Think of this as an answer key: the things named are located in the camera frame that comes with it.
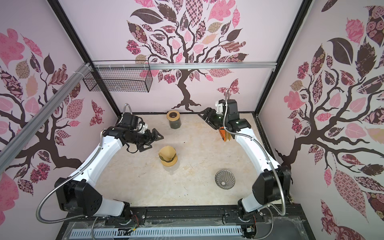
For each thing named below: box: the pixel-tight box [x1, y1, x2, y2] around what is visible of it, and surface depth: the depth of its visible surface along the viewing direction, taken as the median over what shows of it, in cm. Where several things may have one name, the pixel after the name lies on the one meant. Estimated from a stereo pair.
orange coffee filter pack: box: [219, 126, 232, 142], surface depth 105 cm
